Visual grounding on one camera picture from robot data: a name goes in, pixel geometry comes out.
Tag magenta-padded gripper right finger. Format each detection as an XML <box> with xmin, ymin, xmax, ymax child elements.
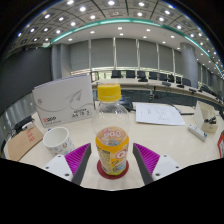
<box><xmin>132</xmin><ymin>142</ymin><xmax>183</xmax><ymax>186</ymax></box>

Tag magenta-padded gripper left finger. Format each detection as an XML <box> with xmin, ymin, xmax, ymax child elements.
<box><xmin>42</xmin><ymin>142</ymin><xmax>93</xmax><ymax>187</ymax></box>

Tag yellow-capped clear drink bottle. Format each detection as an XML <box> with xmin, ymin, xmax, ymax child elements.
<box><xmin>91</xmin><ymin>82</ymin><xmax>131</xmax><ymax>177</ymax></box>

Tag white dotted mug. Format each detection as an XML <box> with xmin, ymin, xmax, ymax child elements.
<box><xmin>42</xmin><ymin>126</ymin><xmax>75</xmax><ymax>157</ymax></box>

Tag brown paper envelope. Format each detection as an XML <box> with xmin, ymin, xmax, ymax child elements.
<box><xmin>6</xmin><ymin>124</ymin><xmax>45</xmax><ymax>163</ymax></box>

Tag flat round red coaster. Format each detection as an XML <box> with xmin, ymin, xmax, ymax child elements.
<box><xmin>96</xmin><ymin>158</ymin><xmax>131</xmax><ymax>181</ymax></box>

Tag white power strip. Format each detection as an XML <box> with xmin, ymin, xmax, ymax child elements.
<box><xmin>187</xmin><ymin>123</ymin><xmax>209</xmax><ymax>143</ymax></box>

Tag white paper sheet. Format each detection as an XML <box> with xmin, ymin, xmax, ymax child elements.
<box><xmin>135</xmin><ymin>102</ymin><xmax>187</xmax><ymax>127</ymax></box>

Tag black power adapter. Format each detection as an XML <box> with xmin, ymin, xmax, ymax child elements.
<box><xmin>12</xmin><ymin>114</ymin><xmax>36</xmax><ymax>135</ymax></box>

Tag white table placard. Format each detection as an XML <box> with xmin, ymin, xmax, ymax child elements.
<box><xmin>192</xmin><ymin>100</ymin><xmax>218</xmax><ymax>135</ymax></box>

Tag white paper ream box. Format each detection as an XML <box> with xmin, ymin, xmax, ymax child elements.
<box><xmin>31</xmin><ymin>73</ymin><xmax>96</xmax><ymax>129</ymax></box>

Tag black bag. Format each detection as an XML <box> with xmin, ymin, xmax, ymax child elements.
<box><xmin>120</xmin><ymin>94</ymin><xmax>137</xmax><ymax>113</ymax></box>

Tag black office chairs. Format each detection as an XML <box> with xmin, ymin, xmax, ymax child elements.
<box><xmin>110</xmin><ymin>68</ymin><xmax>194</xmax><ymax>88</ymax></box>

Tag ceiling lights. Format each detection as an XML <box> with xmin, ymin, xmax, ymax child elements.
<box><xmin>15</xmin><ymin>0</ymin><xmax>222</xmax><ymax>69</ymax></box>

